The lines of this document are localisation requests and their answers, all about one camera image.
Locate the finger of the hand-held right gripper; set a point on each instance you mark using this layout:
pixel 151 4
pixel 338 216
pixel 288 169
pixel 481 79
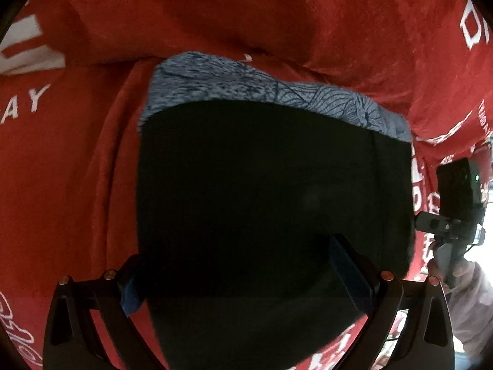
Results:
pixel 437 224

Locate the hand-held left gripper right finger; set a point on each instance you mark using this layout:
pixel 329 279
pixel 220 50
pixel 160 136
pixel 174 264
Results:
pixel 348 273

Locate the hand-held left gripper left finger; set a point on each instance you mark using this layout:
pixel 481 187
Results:
pixel 130 298

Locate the black pants with blue-grey waistband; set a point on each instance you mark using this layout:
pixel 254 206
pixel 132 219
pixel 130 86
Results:
pixel 269 208

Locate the person's right hand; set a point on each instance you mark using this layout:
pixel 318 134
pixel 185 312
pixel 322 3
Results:
pixel 464 269

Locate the red printed blanket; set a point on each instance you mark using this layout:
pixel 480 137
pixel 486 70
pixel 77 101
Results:
pixel 238 11

